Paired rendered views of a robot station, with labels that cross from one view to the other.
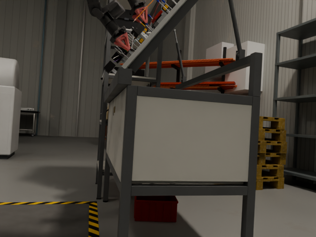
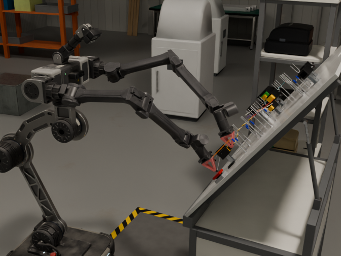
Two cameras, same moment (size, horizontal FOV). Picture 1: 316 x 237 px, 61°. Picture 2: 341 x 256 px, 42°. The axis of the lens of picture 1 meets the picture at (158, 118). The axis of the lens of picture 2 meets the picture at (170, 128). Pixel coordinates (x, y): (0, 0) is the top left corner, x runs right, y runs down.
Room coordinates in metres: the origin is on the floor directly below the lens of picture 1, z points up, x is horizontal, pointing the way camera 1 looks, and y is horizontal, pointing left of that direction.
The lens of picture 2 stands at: (-0.48, -0.98, 2.12)
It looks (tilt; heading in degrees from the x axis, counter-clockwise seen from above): 22 degrees down; 39
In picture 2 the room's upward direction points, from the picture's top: 1 degrees clockwise
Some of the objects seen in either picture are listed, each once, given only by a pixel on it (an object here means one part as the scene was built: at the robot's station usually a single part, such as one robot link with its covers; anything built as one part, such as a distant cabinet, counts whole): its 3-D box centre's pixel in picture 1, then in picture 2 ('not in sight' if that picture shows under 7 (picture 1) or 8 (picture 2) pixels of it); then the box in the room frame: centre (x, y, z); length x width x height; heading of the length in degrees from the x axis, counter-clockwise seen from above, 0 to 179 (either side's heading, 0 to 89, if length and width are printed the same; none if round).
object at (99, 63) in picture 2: not in sight; (100, 68); (1.28, 0.99, 1.45); 0.09 x 0.08 x 0.12; 20
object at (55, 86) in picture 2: not in sight; (54, 91); (0.81, 0.81, 1.45); 0.09 x 0.08 x 0.12; 20
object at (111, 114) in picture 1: (111, 128); not in sight; (1.91, 0.33, 0.60); 0.55 x 0.02 x 0.39; 14
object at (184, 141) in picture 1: (161, 132); (272, 218); (1.71, -0.03, 0.60); 1.17 x 0.58 x 0.40; 14
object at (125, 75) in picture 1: (113, 91); (224, 173); (1.63, 0.28, 0.83); 1.18 x 0.06 x 0.06; 14
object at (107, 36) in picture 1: (128, 93); (290, 118); (2.59, 0.30, 0.92); 0.61 x 0.51 x 1.85; 14
